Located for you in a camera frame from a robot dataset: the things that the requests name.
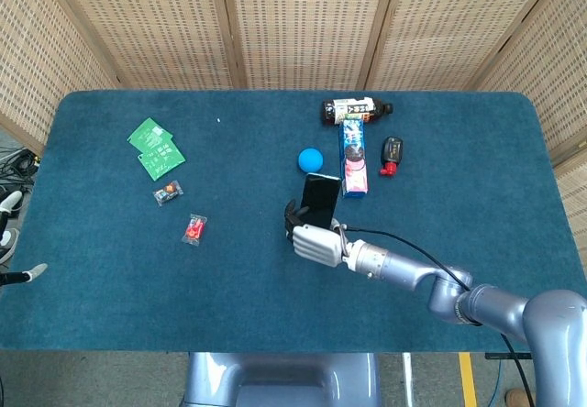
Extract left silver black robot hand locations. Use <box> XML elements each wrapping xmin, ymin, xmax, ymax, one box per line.
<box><xmin>0</xmin><ymin>190</ymin><xmax>49</xmax><ymax>287</ymax></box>

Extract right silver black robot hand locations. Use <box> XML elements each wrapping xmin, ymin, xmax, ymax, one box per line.
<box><xmin>283</xmin><ymin>199</ymin><xmax>350</xmax><ymax>269</ymax></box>

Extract black smartphone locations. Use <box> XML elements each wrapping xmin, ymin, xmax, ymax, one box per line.
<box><xmin>300</xmin><ymin>172</ymin><xmax>343</xmax><ymax>230</ymax></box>

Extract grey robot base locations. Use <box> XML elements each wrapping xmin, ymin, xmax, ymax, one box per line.
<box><xmin>182</xmin><ymin>351</ymin><xmax>382</xmax><ymax>407</ymax></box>

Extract black white sneaker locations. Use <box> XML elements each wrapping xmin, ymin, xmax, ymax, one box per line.
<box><xmin>0</xmin><ymin>226</ymin><xmax>20</xmax><ymax>265</ymax></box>

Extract blue table cloth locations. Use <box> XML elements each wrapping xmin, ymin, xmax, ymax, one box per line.
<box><xmin>0</xmin><ymin>89</ymin><xmax>575</xmax><ymax>354</ymax></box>

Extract blue ball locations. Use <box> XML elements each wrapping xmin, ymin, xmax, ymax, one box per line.
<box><xmin>297</xmin><ymin>148</ymin><xmax>326</xmax><ymax>175</ymax></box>

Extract blue cookie box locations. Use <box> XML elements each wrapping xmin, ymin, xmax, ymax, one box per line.
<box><xmin>338</xmin><ymin>118</ymin><xmax>370</xmax><ymax>199</ymax></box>

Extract small black red bottle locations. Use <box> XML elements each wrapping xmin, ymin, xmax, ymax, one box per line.
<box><xmin>378</xmin><ymin>136</ymin><xmax>405</xmax><ymax>179</ymax></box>

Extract small red snack packet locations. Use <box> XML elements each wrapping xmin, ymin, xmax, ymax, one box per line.
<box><xmin>181</xmin><ymin>213</ymin><xmax>209</xmax><ymax>247</ymax></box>

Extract dark tea bottle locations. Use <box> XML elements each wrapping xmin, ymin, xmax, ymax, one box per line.
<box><xmin>320</xmin><ymin>96</ymin><xmax>395</xmax><ymax>128</ymax></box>

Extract small dark snack packet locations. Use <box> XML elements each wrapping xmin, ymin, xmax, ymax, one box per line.
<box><xmin>152</xmin><ymin>178</ymin><xmax>185</xmax><ymax>207</ymax></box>

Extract white table leg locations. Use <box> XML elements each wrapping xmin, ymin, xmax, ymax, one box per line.
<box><xmin>402</xmin><ymin>352</ymin><xmax>415</xmax><ymax>407</ymax></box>

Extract green sachet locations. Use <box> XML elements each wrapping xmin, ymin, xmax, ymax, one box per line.
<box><xmin>137</xmin><ymin>138</ymin><xmax>187</xmax><ymax>182</ymax></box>
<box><xmin>127</xmin><ymin>116</ymin><xmax>174</xmax><ymax>154</ymax></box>

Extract yellow floor tape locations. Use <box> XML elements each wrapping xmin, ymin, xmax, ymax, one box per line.
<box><xmin>458</xmin><ymin>352</ymin><xmax>479</xmax><ymax>407</ymax></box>

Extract woven bamboo screen panel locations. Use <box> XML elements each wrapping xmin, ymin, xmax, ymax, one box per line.
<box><xmin>356</xmin><ymin>0</ymin><xmax>570</xmax><ymax>91</ymax></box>
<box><xmin>0</xmin><ymin>0</ymin><xmax>121</xmax><ymax>154</ymax></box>
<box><xmin>218</xmin><ymin>0</ymin><xmax>401</xmax><ymax>91</ymax></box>
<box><xmin>44</xmin><ymin>0</ymin><xmax>248</xmax><ymax>91</ymax></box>
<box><xmin>467</xmin><ymin>0</ymin><xmax>587</xmax><ymax>243</ymax></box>

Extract brown shoe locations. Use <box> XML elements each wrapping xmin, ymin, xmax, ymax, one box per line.
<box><xmin>504</xmin><ymin>387</ymin><xmax>536</xmax><ymax>407</ymax></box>

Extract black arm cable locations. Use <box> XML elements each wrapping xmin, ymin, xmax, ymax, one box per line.
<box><xmin>338</xmin><ymin>224</ymin><xmax>537</xmax><ymax>407</ymax></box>

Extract black floor cables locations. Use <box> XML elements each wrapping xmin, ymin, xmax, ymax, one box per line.
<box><xmin>0</xmin><ymin>144</ymin><xmax>43</xmax><ymax>200</ymax></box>

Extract blue floor cable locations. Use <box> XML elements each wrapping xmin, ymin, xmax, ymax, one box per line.
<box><xmin>489</xmin><ymin>359</ymin><xmax>504</xmax><ymax>407</ymax></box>

